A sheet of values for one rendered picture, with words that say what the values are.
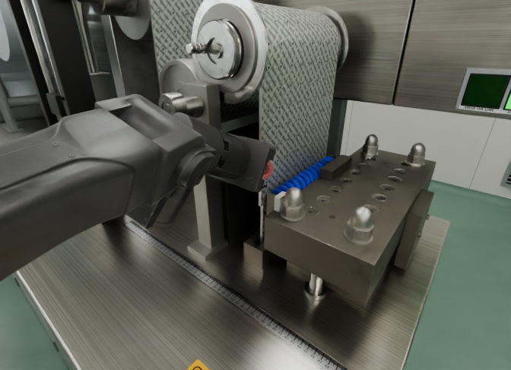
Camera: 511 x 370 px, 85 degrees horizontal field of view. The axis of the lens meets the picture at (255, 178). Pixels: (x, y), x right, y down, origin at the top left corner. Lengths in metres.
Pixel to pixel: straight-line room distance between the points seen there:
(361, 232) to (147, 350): 0.31
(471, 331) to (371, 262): 1.52
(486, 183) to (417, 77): 2.58
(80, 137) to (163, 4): 0.43
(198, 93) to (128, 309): 0.34
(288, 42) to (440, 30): 0.30
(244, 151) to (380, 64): 0.40
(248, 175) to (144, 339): 0.26
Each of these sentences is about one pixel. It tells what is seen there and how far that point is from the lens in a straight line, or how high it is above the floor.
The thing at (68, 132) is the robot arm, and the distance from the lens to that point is 0.20.
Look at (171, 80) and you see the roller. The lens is 0.56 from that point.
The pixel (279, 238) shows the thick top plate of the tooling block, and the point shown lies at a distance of 0.42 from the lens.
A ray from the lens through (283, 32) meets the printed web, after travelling 0.45.
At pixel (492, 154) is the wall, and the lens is 3.10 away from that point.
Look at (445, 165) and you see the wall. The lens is 3.15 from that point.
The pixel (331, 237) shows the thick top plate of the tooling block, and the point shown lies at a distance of 0.39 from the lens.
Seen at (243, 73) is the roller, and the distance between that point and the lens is 0.41.
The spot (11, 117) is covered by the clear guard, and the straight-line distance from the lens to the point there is 1.32.
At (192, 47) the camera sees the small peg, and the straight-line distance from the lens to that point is 0.42.
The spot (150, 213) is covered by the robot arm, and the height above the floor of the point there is 1.10.
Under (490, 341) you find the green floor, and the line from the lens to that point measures 1.88.
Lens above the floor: 1.26
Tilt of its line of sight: 26 degrees down
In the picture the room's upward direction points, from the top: straight up
